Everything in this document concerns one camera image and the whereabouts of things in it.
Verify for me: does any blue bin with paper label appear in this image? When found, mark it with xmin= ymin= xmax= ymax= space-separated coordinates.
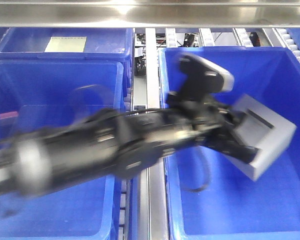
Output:
xmin=0 ymin=27 xmax=134 ymax=62

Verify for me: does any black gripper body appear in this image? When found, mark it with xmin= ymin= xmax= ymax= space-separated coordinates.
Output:
xmin=165 ymin=92 xmax=259 ymax=164

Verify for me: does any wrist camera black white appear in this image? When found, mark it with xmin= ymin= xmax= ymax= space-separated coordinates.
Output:
xmin=178 ymin=52 xmax=235 ymax=101

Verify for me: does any blue bin left front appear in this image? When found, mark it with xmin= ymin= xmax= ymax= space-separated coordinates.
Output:
xmin=0 ymin=60 xmax=125 ymax=240

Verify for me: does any gray base part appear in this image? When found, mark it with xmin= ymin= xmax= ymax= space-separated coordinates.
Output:
xmin=226 ymin=94 xmax=297 ymax=181

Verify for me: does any stainless steel rack frame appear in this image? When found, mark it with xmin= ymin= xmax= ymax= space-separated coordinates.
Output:
xmin=0 ymin=0 xmax=300 ymax=240

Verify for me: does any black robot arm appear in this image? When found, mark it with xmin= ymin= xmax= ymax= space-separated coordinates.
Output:
xmin=0 ymin=91 xmax=259 ymax=197

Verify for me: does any blue target bin right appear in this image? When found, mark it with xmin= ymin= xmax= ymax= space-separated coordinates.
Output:
xmin=159 ymin=46 xmax=300 ymax=240

